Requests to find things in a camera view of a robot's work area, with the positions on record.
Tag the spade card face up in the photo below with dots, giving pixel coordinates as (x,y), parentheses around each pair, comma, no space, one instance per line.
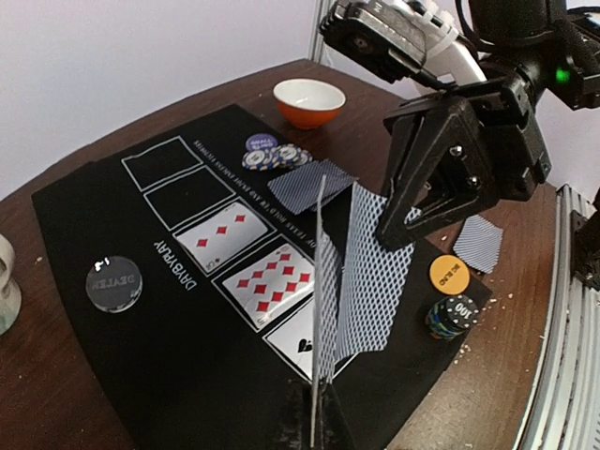
(292,340)

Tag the face-down card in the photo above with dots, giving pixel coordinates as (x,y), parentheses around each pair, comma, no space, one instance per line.
(479,244)
(298,190)

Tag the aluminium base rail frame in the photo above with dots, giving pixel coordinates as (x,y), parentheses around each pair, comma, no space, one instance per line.
(565,408)

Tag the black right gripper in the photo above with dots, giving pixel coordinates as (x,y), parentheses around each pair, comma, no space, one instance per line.
(448,155)

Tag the four of diamonds card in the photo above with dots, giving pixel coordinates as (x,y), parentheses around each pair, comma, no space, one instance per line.
(222,236)

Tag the orange big blind button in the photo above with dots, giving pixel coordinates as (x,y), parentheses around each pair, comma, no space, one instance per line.
(449,275)

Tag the black poker mat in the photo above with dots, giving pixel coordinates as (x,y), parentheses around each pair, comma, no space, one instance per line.
(184,367)

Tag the orange bowl white inside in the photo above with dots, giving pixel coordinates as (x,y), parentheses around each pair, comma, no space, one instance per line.
(308,104)

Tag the dark green chip stack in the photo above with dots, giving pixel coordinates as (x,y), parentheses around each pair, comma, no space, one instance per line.
(452,316)

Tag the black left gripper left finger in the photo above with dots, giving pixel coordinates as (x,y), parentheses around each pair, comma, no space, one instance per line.
(294,424)

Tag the blue small blind button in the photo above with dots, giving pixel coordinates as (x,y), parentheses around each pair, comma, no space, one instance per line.
(261,141)

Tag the white poker chip stack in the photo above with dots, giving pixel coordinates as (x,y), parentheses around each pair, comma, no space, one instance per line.
(286,156)

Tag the face-down card slot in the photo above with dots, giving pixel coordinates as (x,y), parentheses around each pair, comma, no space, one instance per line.
(325,326)
(373,280)

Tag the aluminium corner post right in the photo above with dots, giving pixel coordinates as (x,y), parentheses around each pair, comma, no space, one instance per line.
(316,45)

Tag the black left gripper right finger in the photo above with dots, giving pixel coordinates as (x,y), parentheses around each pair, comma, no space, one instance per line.
(330,428)

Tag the ceramic mug with print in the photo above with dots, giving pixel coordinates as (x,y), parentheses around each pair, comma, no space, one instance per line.
(11,296)

